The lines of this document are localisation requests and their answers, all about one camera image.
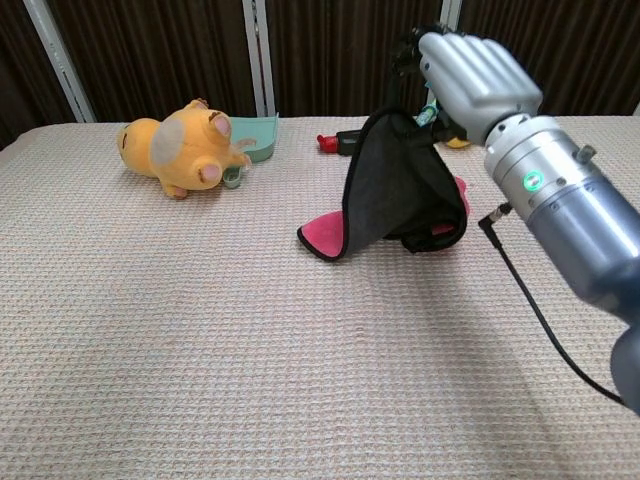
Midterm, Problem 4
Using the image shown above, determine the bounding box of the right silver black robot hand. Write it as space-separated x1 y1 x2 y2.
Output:
389 23 545 149

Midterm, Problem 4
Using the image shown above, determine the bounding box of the pink towel with black trim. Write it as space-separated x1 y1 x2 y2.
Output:
297 107 474 262

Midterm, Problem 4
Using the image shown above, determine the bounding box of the green blue toy water squirter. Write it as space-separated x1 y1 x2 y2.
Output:
413 98 442 127

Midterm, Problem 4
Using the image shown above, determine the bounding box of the black and red clip device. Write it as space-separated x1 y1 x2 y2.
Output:
316 127 361 156

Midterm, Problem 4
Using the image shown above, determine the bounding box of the teal green dustpan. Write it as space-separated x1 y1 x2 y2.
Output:
222 112 280 190

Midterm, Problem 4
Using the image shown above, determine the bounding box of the yellow plush animal toy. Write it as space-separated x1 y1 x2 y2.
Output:
116 98 251 200

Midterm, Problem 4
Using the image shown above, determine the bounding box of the black pleated curtain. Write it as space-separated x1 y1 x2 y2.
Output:
0 0 640 151

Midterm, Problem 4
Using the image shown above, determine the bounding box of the beige woven tablecloth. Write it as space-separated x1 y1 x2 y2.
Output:
0 115 640 480

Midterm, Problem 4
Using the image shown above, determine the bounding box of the silver partition post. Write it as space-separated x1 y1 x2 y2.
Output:
22 0 97 124
241 0 277 117
440 0 464 35

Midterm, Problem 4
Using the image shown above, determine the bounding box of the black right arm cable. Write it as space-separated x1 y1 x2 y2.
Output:
478 202 626 406

